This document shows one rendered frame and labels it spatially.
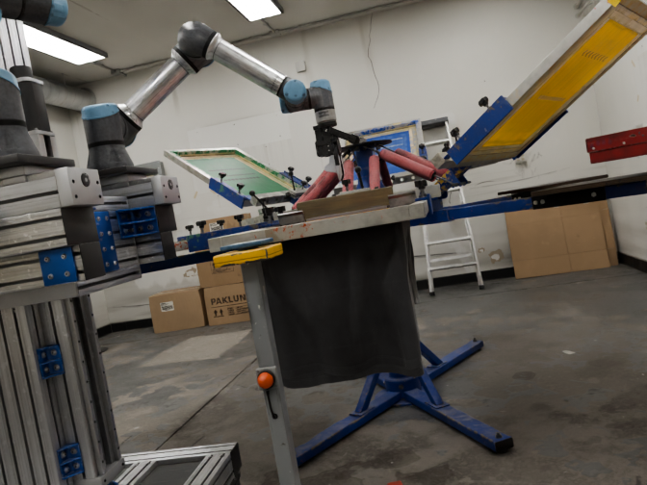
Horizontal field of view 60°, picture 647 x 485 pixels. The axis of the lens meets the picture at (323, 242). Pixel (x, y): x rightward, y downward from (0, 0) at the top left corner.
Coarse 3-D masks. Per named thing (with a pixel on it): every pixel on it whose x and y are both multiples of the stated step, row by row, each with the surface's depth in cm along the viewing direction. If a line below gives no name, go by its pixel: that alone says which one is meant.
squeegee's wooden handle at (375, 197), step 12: (360, 192) 204; (372, 192) 203; (384, 192) 202; (300, 204) 208; (312, 204) 207; (324, 204) 206; (336, 204) 206; (348, 204) 205; (360, 204) 204; (372, 204) 203; (384, 204) 202; (312, 216) 208
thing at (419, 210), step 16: (400, 208) 142; (416, 208) 141; (304, 224) 147; (320, 224) 146; (336, 224) 146; (352, 224) 145; (368, 224) 144; (208, 240) 153; (224, 240) 152; (240, 240) 151; (288, 240) 149
